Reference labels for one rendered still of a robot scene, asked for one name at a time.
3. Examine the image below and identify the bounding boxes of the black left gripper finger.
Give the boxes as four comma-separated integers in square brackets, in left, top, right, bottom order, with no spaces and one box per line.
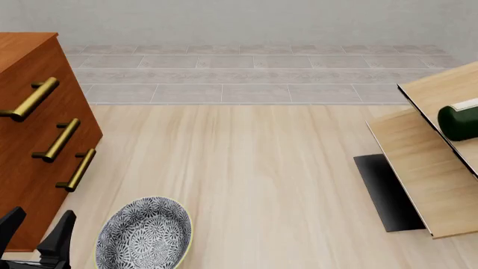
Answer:
[0,206,28,253]
[36,209,78,269]

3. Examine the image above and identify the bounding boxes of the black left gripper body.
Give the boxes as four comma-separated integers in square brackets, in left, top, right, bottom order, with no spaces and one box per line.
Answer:
[0,258,58,269]

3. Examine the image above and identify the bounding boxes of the pale wooden wine rack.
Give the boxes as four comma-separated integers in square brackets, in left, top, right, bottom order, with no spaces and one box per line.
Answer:
[353,61,478,241]

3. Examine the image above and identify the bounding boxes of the dark green wine bottle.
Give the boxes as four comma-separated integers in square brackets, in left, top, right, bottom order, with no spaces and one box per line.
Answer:
[437,97,478,143]

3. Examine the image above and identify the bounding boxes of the blue-white patterned bowl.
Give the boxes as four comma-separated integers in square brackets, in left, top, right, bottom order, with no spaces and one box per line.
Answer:
[93,195,193,269]

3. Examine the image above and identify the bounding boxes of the wooden cabinet with drawers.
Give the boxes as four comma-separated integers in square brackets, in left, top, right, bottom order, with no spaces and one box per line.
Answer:
[0,31,105,253]

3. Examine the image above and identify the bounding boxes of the short brass drawer handle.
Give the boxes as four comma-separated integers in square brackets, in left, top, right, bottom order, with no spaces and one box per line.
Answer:
[55,148,97,193]

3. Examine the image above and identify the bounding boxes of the medium brass drawer handle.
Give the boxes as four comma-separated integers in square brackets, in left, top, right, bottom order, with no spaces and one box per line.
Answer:
[31,117,81,164]

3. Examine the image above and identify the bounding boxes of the long brass drawer handle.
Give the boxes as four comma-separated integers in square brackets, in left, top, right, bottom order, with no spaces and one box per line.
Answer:
[0,76,60,123]

